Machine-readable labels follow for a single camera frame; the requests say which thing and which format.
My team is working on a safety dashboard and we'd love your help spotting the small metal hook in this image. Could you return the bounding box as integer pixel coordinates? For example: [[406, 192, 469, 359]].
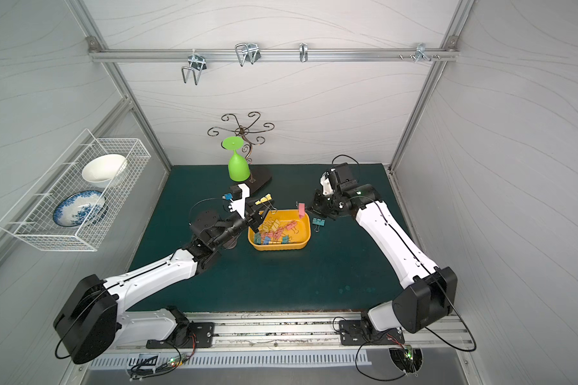
[[299, 43, 308, 63]]

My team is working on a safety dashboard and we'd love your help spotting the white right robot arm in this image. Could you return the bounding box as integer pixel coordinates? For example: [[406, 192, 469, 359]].
[[311, 184, 458, 333]]

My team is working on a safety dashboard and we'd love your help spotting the metal bracket hook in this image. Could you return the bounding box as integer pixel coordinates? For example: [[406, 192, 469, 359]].
[[398, 43, 441, 63]]

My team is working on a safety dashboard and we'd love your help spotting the blue patterned ceramic plate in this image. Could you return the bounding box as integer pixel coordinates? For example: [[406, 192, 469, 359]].
[[52, 190, 107, 228]]

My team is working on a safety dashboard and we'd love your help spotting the white ceramic bowl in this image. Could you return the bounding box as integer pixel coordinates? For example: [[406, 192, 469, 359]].
[[81, 154, 128, 189]]

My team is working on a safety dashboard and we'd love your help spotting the green plastic goblet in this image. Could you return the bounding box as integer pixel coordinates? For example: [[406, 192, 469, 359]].
[[222, 136, 250, 182]]

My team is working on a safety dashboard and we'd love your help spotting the metal loop hook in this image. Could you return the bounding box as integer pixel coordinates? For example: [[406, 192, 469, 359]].
[[234, 43, 261, 67]]

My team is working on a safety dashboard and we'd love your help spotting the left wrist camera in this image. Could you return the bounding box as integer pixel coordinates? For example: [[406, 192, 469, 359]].
[[222, 183, 250, 219]]

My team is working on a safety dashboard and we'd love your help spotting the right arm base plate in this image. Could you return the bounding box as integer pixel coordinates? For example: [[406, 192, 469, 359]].
[[332, 317, 405, 347]]

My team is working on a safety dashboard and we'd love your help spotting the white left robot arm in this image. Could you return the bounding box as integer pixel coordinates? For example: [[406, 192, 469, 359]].
[[53, 206, 268, 364]]

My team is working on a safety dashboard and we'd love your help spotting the pink binder clip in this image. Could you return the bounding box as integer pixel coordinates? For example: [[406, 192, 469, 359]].
[[297, 202, 306, 218]]

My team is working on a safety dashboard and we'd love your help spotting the teal binder clip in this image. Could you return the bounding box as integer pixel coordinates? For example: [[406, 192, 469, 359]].
[[311, 218, 325, 233]]

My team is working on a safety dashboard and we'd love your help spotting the aluminium cross rail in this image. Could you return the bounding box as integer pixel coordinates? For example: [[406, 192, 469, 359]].
[[89, 47, 460, 64]]

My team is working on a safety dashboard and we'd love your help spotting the metal double hook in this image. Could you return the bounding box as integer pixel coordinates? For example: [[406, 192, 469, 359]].
[[181, 52, 207, 85]]

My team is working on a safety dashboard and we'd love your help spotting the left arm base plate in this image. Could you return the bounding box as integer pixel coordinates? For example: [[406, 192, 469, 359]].
[[145, 322, 215, 349]]

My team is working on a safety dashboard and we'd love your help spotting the white wire wall basket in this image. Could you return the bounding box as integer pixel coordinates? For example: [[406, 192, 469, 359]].
[[0, 130, 151, 252]]

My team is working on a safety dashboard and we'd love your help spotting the yellow plastic storage box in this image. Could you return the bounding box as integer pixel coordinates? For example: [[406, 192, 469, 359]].
[[247, 210, 311, 251]]

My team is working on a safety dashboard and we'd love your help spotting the yellow binder clip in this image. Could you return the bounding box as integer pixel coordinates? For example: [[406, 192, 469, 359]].
[[255, 194, 273, 205]]

